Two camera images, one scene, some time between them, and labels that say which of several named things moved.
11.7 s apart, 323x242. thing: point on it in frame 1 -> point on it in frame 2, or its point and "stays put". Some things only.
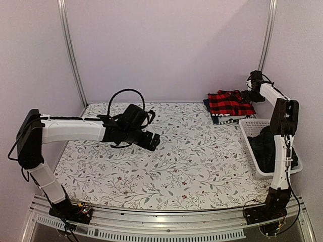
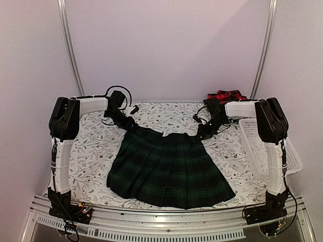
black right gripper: (245, 94) -> (205, 134)
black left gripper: (146, 143) -> (127, 125)
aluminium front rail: (226, 223) stays put
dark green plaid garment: (261, 148) -> (176, 170)
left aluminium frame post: (71, 52) stays put
